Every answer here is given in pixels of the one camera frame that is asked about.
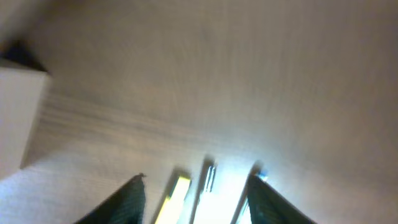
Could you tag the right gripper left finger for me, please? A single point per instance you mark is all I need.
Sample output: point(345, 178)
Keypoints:
point(124, 206)

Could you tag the black white marker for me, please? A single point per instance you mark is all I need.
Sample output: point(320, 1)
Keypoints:
point(218, 194)

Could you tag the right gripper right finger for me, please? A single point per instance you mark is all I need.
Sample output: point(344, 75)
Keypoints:
point(267, 206)

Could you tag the yellow highlighter marker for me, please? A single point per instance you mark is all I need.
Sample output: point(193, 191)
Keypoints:
point(172, 204)

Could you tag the brown cardboard box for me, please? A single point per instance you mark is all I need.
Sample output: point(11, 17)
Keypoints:
point(22, 93)

